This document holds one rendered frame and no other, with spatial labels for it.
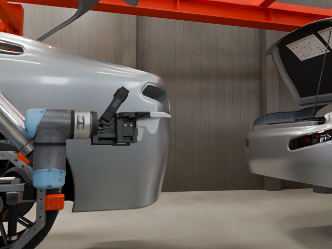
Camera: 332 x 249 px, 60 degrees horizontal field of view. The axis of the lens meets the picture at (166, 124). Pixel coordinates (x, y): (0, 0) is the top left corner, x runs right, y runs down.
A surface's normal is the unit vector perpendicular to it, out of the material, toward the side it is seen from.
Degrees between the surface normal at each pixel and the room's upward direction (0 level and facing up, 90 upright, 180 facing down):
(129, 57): 90
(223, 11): 90
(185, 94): 90
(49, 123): 90
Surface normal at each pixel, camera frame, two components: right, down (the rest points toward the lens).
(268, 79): 0.14, -0.06
